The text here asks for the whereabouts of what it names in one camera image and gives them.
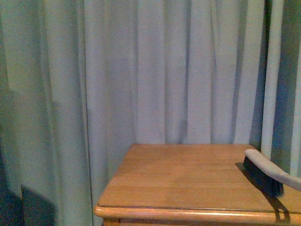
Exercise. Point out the wooden nightstand cabinet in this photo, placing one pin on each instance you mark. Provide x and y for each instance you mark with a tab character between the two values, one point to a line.
191	185

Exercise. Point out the light grey curtain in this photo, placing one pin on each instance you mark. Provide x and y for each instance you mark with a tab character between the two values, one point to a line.
82	80

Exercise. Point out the beige hand brush black bristles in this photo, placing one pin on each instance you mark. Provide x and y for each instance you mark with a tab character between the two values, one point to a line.
268	175

